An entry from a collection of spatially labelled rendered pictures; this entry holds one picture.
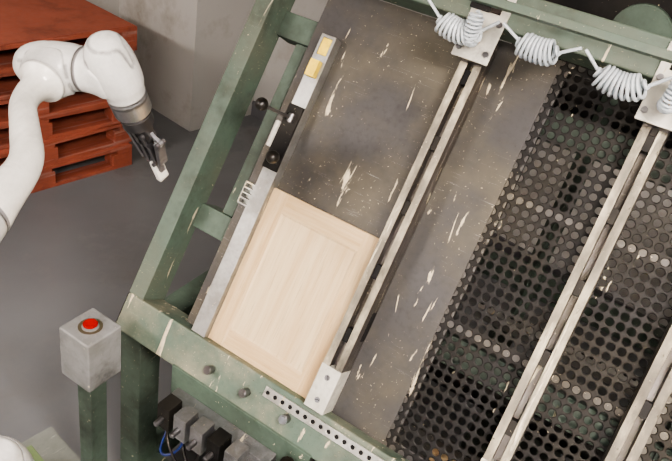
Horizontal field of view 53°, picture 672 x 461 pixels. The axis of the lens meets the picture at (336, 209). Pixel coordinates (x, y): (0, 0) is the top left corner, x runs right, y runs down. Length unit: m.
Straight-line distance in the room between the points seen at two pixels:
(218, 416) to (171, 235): 0.55
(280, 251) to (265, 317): 0.19
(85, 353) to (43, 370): 1.25
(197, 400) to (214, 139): 0.78
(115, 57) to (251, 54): 0.67
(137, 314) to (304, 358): 0.56
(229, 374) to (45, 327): 1.60
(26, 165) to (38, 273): 2.46
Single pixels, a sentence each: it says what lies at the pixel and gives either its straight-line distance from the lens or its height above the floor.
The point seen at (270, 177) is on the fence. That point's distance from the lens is 1.98.
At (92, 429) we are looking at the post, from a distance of 2.31.
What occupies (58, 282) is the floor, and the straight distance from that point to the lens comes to 3.71.
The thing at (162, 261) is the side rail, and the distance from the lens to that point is 2.15.
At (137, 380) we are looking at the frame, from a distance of 2.35.
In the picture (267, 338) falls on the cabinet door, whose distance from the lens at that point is 1.99.
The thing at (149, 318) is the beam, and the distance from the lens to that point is 2.16.
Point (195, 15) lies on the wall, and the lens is 4.88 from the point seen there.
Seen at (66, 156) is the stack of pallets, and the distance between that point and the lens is 4.44.
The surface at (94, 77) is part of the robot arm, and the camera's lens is 1.56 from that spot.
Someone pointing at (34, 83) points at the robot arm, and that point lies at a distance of 1.58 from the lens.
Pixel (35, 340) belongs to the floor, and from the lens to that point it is 3.41.
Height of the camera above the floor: 2.31
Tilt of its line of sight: 31 degrees down
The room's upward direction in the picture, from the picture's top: 11 degrees clockwise
